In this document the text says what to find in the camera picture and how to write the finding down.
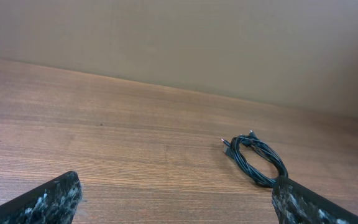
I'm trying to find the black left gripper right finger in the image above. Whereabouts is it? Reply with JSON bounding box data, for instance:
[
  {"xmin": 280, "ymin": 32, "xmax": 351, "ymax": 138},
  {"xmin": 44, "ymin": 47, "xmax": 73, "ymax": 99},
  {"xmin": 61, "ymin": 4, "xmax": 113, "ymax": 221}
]
[{"xmin": 272, "ymin": 176, "xmax": 358, "ymax": 224}]

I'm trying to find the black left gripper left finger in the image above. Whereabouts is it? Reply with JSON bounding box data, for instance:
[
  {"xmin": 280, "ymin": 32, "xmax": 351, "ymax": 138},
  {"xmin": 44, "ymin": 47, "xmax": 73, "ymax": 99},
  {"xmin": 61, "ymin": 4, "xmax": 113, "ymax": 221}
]
[{"xmin": 0, "ymin": 171, "xmax": 82, "ymax": 224}]

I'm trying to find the black USB cable bundle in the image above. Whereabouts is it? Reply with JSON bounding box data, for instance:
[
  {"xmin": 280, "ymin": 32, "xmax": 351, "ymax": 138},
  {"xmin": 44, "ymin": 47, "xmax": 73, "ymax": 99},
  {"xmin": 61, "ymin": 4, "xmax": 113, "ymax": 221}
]
[{"xmin": 221, "ymin": 129, "xmax": 289, "ymax": 189}]

